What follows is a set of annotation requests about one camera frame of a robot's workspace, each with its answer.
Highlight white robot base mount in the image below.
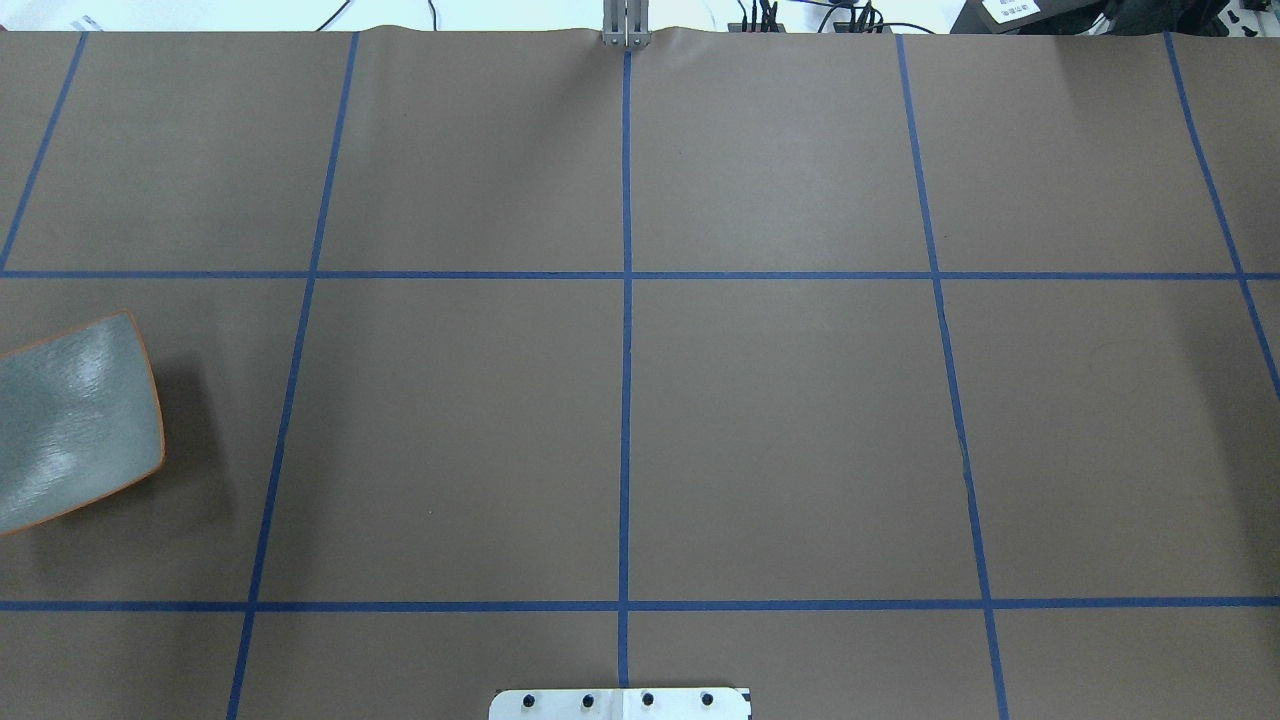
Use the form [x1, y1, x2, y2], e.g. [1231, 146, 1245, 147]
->
[488, 687, 753, 719]

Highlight black usb hub left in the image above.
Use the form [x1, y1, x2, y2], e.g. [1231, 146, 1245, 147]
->
[726, 1, 785, 35]

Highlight brown paper table cover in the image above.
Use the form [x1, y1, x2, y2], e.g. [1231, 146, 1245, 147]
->
[3, 27, 1277, 719]

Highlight black usb hub right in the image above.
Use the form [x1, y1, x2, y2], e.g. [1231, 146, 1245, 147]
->
[820, 1, 890, 35]

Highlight black box white label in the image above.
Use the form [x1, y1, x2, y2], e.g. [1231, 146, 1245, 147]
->
[948, 1, 1115, 35]

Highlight aluminium frame post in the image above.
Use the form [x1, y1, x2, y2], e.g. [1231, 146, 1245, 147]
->
[602, 0, 652, 50]

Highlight grey square plate orange rim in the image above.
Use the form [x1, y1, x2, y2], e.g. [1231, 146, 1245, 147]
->
[1, 309, 166, 536]

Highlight black usb hub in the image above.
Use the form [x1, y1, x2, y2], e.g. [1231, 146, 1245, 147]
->
[726, 1, 785, 35]
[820, 1, 890, 35]

